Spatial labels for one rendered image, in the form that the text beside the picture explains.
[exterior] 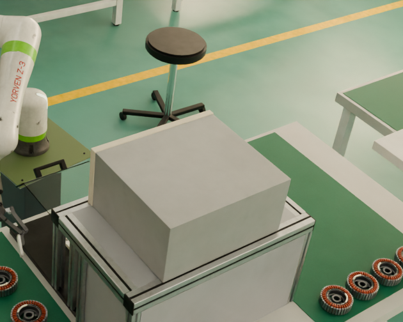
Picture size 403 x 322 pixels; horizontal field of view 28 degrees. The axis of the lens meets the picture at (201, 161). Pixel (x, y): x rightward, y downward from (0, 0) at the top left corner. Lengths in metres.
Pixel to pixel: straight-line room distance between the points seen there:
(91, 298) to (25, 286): 0.35
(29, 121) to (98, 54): 2.31
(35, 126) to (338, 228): 1.22
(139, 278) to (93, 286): 0.20
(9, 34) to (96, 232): 0.80
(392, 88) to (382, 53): 1.96
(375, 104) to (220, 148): 1.62
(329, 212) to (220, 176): 0.95
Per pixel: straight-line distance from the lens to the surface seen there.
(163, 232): 2.12
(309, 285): 2.83
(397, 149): 2.77
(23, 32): 2.78
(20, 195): 3.31
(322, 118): 5.08
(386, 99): 3.94
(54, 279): 2.63
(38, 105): 3.10
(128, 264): 2.26
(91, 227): 2.37
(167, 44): 4.43
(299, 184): 3.24
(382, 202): 3.28
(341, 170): 3.38
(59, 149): 3.25
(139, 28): 5.74
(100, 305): 2.38
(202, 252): 2.24
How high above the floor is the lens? 2.71
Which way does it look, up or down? 37 degrees down
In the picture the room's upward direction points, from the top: 9 degrees clockwise
